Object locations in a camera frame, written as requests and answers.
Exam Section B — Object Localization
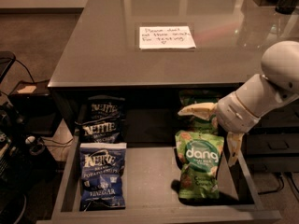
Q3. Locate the black box with label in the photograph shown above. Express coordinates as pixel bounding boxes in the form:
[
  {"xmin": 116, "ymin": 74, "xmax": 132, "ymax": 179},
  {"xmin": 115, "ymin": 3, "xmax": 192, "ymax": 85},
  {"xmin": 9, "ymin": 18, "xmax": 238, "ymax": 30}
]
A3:
[{"xmin": 8, "ymin": 80, "xmax": 62, "ymax": 137}]

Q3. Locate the black cup on counter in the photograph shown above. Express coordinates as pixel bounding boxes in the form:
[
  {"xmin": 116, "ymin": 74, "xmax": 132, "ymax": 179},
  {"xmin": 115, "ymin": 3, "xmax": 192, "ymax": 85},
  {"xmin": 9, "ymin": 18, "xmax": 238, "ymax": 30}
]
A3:
[{"xmin": 275, "ymin": 0, "xmax": 299, "ymax": 14}]

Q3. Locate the black equipment at left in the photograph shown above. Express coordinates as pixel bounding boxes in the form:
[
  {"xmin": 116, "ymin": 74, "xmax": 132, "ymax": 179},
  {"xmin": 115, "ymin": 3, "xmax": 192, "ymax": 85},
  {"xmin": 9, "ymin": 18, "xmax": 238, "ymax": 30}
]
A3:
[{"xmin": 0, "ymin": 50, "xmax": 57, "ymax": 224}]

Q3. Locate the black cabinet at right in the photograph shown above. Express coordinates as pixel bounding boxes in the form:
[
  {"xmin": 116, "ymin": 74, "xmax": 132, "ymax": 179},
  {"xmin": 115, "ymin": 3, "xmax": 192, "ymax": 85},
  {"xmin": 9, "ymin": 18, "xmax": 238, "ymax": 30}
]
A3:
[{"xmin": 236, "ymin": 87, "xmax": 299, "ymax": 203}]

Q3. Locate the rear dark kettle chip bag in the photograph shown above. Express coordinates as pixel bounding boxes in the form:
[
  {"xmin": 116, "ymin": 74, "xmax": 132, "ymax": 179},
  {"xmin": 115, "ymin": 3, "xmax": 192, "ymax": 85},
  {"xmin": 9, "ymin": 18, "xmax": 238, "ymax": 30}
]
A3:
[{"xmin": 87, "ymin": 95, "xmax": 125, "ymax": 120}]

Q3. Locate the middle dark kettle chip bag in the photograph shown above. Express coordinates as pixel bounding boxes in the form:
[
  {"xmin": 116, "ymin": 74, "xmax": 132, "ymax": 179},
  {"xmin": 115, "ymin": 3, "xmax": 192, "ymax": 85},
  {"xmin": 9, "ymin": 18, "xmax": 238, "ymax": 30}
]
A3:
[{"xmin": 78, "ymin": 118, "xmax": 122, "ymax": 144}]

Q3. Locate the grey cabinet with glossy counter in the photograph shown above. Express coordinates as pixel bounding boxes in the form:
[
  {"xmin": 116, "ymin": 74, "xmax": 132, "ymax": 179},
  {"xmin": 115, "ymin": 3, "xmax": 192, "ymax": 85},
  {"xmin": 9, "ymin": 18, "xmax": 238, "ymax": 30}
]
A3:
[{"xmin": 49, "ymin": 0, "xmax": 299, "ymax": 142}]

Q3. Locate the white handwritten paper note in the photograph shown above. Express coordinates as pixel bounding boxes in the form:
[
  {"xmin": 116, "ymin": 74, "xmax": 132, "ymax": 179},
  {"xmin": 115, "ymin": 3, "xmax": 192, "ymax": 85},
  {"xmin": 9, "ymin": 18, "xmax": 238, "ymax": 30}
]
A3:
[{"xmin": 139, "ymin": 26, "xmax": 196, "ymax": 49}]

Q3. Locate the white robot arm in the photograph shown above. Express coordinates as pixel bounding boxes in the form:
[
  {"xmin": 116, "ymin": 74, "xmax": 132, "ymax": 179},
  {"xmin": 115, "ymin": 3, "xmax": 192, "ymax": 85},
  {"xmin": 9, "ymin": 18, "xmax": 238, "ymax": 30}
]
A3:
[{"xmin": 178, "ymin": 41, "xmax": 299, "ymax": 166}]

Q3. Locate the dark kettle chip bag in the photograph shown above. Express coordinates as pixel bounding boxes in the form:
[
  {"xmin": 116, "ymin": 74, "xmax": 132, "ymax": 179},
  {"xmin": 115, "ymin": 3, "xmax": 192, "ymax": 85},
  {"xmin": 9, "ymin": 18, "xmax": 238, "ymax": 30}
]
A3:
[
  {"xmin": 78, "ymin": 118, "xmax": 122, "ymax": 144},
  {"xmin": 87, "ymin": 95, "xmax": 125, "ymax": 120}
]

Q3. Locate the grey open top drawer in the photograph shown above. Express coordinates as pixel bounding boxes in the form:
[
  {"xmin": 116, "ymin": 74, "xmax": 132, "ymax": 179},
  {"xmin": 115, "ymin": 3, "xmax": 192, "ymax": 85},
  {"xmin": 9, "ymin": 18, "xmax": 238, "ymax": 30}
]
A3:
[{"xmin": 36, "ymin": 109, "xmax": 283, "ymax": 224}]

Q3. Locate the green dang chip bag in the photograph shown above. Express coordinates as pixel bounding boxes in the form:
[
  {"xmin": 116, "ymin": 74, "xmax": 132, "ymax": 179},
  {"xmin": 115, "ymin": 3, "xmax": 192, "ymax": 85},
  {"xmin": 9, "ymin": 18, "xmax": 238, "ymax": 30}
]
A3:
[
  {"xmin": 178, "ymin": 90, "xmax": 221, "ymax": 135},
  {"xmin": 175, "ymin": 131, "xmax": 224, "ymax": 201}
]

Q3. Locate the front blue kettle chip bag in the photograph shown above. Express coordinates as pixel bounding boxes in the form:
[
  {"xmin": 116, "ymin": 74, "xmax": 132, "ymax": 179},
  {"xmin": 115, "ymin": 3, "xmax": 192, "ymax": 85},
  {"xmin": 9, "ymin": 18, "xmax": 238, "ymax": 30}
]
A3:
[{"xmin": 79, "ymin": 143, "xmax": 127, "ymax": 211}]

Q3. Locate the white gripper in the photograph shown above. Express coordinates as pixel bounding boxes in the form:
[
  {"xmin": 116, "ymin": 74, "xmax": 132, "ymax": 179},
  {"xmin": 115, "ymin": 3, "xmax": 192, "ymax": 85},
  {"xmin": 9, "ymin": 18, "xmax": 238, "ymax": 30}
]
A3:
[{"xmin": 178, "ymin": 91, "xmax": 260, "ymax": 167}]

